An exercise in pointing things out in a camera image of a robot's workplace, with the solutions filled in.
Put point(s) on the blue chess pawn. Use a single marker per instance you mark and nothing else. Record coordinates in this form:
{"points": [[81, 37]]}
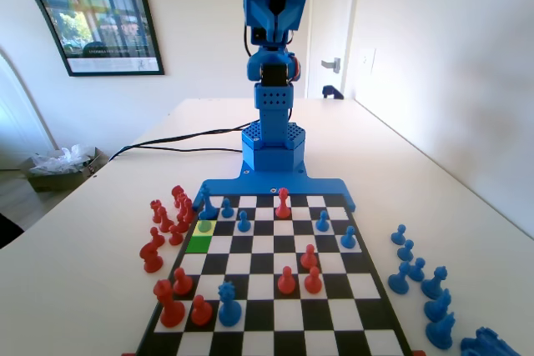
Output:
{"points": [[226, 209], [204, 227], [321, 222], [243, 224], [417, 272], [398, 236], [348, 239], [405, 252]]}

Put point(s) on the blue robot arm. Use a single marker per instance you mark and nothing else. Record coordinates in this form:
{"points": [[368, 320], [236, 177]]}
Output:
{"points": [[273, 122]]}

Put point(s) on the red chess queen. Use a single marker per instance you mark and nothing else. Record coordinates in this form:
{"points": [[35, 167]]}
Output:
{"points": [[282, 206]]}

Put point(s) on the red chess piece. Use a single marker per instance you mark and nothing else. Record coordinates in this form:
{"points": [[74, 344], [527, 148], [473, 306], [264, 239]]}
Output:
{"points": [[188, 208], [165, 222], [180, 202], [156, 211]]}

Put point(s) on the chessboard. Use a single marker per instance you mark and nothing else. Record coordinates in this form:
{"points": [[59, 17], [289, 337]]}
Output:
{"points": [[267, 247]]}

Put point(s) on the blue queen piece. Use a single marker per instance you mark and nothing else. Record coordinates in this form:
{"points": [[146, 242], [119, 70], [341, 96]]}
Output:
{"points": [[228, 308]]}

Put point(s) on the blue chess piece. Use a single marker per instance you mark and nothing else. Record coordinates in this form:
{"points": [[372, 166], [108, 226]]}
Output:
{"points": [[435, 286], [438, 308], [441, 333]]}

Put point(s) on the large red piece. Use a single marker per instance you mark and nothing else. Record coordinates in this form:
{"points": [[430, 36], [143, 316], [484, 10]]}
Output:
{"points": [[170, 310]]}

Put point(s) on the white door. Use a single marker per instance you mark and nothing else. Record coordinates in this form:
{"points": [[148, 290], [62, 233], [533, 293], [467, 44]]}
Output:
{"points": [[329, 18]]}

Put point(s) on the blue table clamp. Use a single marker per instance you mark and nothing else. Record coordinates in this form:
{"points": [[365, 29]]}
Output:
{"points": [[332, 92]]}

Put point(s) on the black framed poster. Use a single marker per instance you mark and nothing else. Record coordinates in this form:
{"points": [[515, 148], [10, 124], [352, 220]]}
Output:
{"points": [[112, 18]]}

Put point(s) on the blue board mounting plate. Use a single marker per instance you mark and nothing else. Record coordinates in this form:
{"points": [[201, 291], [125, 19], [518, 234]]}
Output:
{"points": [[250, 185]]}

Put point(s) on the clear plastic bag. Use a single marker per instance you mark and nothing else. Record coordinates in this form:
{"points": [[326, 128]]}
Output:
{"points": [[58, 160]]}

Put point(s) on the cardboard box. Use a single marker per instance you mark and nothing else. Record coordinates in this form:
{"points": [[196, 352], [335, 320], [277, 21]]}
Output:
{"points": [[54, 179]]}

